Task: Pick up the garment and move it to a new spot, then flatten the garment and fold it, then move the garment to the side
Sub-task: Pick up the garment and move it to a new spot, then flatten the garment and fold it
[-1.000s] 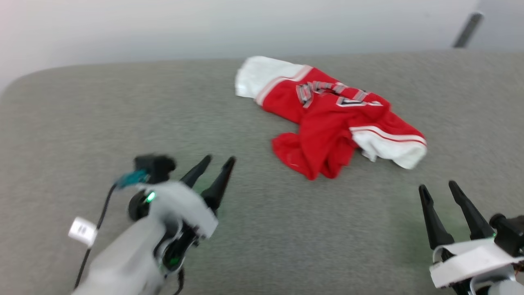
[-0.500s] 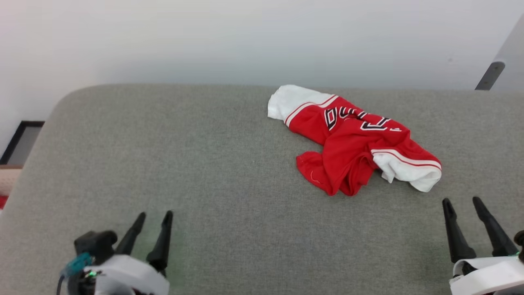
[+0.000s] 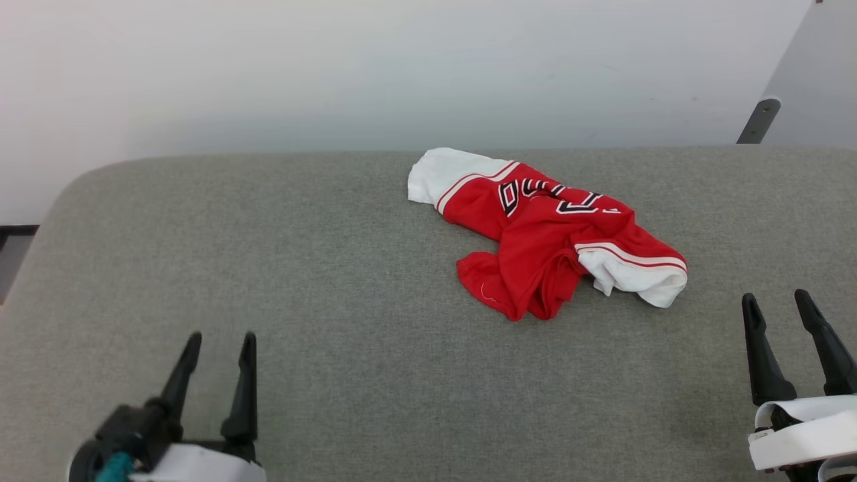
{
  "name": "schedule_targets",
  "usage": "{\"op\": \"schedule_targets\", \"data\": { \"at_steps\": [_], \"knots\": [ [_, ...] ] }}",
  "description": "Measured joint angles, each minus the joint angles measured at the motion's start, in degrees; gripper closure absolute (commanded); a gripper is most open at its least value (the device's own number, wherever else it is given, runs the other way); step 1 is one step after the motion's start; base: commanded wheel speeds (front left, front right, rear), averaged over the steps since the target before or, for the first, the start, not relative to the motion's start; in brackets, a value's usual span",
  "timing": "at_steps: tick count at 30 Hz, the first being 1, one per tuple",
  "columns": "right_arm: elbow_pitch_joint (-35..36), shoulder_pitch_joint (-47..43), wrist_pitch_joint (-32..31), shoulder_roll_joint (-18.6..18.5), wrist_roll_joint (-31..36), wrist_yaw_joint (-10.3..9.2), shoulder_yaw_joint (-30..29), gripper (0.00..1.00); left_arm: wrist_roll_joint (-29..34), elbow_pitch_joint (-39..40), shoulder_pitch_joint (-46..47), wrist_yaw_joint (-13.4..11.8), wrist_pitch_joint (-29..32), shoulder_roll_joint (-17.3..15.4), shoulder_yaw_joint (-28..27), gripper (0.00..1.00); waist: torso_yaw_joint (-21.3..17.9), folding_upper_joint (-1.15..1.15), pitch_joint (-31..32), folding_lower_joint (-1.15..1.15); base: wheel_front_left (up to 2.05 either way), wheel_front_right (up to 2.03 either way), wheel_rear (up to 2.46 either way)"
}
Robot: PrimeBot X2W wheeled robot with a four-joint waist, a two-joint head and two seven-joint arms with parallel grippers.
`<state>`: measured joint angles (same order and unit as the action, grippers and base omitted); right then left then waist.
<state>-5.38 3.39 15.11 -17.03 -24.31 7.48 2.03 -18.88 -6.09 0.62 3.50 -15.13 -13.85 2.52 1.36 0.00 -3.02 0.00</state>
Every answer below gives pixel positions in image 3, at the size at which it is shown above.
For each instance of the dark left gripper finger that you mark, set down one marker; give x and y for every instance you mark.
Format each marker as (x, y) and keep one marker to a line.
(182, 378)
(242, 395)

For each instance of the grey metal bracket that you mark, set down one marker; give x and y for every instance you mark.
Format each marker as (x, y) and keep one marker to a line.
(758, 122)

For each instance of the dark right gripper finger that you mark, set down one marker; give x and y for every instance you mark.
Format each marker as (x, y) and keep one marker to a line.
(763, 368)
(830, 355)

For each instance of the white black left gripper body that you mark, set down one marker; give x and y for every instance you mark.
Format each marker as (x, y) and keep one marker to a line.
(201, 465)

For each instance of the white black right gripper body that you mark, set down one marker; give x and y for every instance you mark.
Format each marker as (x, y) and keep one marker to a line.
(810, 435)

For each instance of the grey fabric sofa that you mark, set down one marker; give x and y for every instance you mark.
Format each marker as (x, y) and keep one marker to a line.
(335, 301)

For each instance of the red and white basketball jersey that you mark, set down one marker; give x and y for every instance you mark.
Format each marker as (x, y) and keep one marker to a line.
(542, 241)

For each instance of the white slanted panel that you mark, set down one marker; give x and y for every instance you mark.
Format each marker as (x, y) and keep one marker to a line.
(820, 80)

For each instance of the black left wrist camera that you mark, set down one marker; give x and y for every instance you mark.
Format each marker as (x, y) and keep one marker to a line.
(120, 432)

